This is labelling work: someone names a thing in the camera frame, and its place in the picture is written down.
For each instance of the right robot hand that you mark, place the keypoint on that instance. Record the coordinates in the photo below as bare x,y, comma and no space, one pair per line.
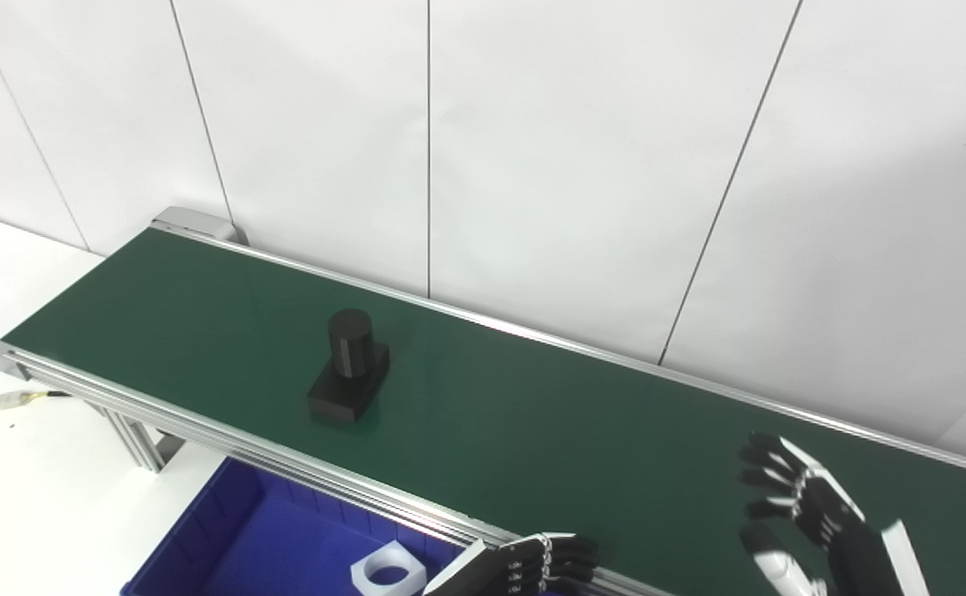
847,546

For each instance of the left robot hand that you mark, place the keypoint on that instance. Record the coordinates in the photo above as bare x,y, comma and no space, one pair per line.
516,563

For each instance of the black cylinder block part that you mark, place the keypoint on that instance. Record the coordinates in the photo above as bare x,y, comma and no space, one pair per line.
350,348

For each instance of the green conveyor belt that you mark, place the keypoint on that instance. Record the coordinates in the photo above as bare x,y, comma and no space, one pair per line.
532,430
201,430

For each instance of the white square part with hole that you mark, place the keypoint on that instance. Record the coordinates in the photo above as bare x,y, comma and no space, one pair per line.
367,571

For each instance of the blue plastic bin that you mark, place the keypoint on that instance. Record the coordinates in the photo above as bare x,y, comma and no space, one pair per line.
267,546

